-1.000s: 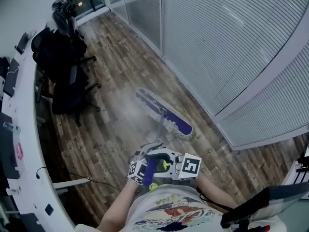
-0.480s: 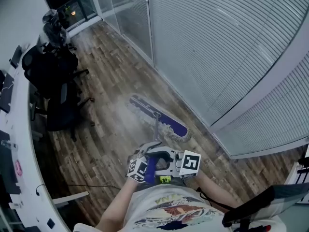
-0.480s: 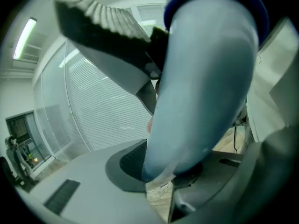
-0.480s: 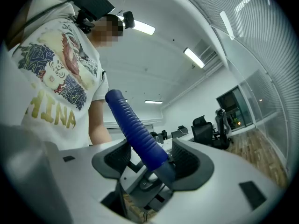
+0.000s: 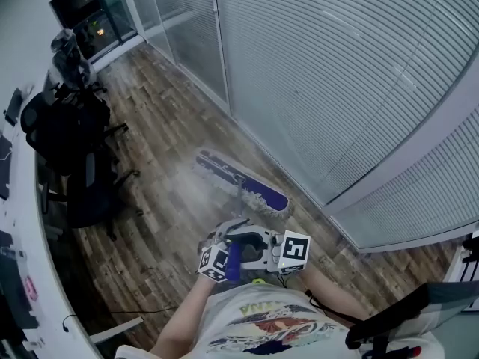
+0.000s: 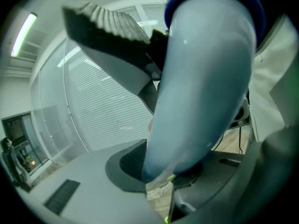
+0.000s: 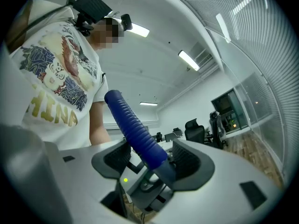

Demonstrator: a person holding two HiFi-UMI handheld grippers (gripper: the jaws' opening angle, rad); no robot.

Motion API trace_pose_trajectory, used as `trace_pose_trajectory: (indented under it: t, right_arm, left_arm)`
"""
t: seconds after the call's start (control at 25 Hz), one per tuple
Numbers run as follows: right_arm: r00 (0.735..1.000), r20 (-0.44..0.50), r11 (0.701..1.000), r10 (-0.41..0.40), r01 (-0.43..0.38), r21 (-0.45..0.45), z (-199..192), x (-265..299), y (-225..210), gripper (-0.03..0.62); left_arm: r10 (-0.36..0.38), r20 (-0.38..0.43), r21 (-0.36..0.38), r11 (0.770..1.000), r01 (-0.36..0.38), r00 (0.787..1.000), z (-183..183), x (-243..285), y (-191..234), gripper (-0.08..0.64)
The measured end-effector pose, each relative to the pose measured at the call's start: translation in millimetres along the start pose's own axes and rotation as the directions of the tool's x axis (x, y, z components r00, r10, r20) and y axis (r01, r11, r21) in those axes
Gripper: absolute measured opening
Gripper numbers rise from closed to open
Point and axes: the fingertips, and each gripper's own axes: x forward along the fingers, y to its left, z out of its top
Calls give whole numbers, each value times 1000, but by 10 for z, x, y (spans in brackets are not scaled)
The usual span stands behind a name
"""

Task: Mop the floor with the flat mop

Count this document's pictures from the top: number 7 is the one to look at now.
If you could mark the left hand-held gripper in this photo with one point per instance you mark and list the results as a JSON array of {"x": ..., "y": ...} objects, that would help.
[{"x": 144, "y": 188}]

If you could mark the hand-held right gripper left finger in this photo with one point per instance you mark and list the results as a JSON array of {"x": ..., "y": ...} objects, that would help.
[{"x": 81, "y": 176}]

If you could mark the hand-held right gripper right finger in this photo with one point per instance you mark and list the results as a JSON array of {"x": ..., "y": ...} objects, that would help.
[{"x": 222, "y": 190}]

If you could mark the blue mop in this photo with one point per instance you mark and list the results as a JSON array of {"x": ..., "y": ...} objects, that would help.
[{"x": 133, "y": 127}]

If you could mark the person's left forearm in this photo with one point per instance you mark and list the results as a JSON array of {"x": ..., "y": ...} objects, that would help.
[{"x": 99, "y": 125}]

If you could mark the person's right forearm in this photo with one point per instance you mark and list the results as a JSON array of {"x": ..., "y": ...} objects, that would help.
[{"x": 18, "y": 27}]

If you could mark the long white desk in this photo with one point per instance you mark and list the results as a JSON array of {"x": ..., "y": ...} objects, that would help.
[{"x": 187, "y": 143}]

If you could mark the black desk monitor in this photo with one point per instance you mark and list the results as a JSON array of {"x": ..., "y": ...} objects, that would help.
[{"x": 172, "y": 135}]

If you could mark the plastic-covered office chair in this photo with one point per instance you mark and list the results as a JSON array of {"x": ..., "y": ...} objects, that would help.
[{"x": 218, "y": 127}]

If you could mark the black office chair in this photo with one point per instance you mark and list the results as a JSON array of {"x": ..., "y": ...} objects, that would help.
[{"x": 195, "y": 130}]

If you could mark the dark glass door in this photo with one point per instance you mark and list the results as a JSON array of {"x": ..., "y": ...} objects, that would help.
[{"x": 230, "y": 111}]

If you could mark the long ceiling light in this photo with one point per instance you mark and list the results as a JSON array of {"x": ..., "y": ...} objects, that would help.
[
  {"x": 148, "y": 103},
  {"x": 140, "y": 30},
  {"x": 189, "y": 60}
]

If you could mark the white printed t-shirt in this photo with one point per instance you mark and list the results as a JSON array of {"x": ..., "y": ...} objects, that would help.
[{"x": 58, "y": 78}]

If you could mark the ceiling air vent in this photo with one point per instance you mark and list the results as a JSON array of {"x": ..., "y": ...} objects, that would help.
[{"x": 205, "y": 57}]

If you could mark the person's face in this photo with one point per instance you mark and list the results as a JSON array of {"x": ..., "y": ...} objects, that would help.
[{"x": 107, "y": 34}]

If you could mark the wide white venetian blind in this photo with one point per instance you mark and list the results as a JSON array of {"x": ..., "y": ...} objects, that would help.
[{"x": 257, "y": 43}]

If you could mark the frosted glass wall panel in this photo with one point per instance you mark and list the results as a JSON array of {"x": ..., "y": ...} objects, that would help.
[{"x": 261, "y": 106}]

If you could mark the black head-worn camera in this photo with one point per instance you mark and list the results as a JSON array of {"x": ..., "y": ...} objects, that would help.
[{"x": 126, "y": 22}]

